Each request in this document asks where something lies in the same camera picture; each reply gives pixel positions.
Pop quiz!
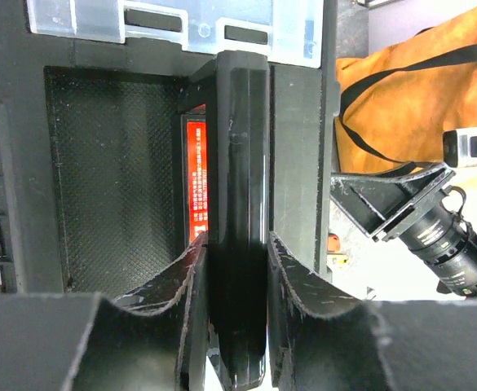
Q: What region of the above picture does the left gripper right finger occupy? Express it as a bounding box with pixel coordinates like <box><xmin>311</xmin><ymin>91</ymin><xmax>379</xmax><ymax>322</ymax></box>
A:
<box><xmin>267</xmin><ymin>233</ymin><xmax>477</xmax><ymax>390</ymax></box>

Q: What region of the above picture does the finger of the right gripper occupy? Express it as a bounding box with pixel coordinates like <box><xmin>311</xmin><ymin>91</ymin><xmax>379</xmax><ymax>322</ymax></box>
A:
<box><xmin>330</xmin><ymin>162</ymin><xmax>455</xmax><ymax>242</ymax></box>

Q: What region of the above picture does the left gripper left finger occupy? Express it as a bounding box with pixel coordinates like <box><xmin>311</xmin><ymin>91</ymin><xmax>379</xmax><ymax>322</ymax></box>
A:
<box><xmin>0</xmin><ymin>235</ymin><xmax>208</xmax><ymax>390</ymax></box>

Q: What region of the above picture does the black plastic toolbox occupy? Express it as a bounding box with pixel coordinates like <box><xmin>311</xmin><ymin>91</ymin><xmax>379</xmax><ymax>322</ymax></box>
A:
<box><xmin>0</xmin><ymin>1</ymin><xmax>339</xmax><ymax>390</ymax></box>

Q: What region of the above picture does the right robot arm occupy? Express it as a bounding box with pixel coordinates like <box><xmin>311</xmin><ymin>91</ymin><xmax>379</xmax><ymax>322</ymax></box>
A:
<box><xmin>330</xmin><ymin>162</ymin><xmax>477</xmax><ymax>297</ymax></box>

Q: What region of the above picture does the yellow canvas tote bag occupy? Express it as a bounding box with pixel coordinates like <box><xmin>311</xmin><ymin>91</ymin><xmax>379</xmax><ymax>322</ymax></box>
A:
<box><xmin>335</xmin><ymin>7</ymin><xmax>477</xmax><ymax>174</ymax></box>

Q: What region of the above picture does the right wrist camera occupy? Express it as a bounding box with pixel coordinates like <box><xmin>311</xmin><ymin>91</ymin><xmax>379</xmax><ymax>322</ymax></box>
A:
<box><xmin>443</xmin><ymin>127</ymin><xmax>477</xmax><ymax>168</ymax></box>

